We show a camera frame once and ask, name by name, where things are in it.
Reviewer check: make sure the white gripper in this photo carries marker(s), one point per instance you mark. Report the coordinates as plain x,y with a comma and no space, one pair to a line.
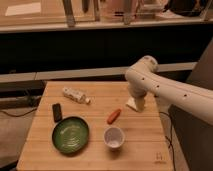
139,104

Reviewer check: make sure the orange-red pepper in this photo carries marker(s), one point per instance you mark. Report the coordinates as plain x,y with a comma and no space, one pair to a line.
113,116

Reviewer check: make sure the white ceramic cup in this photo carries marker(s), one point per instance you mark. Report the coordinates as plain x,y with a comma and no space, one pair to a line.
113,137

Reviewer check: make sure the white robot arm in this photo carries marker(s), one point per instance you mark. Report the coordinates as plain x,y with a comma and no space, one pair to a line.
142,78

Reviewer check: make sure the white sponge block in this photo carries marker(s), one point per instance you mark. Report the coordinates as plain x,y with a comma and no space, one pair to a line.
131,103

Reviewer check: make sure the green bowl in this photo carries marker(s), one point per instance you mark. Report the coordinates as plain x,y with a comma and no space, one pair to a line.
70,135

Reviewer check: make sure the black phone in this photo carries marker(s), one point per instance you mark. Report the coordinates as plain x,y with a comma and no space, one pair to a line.
57,113

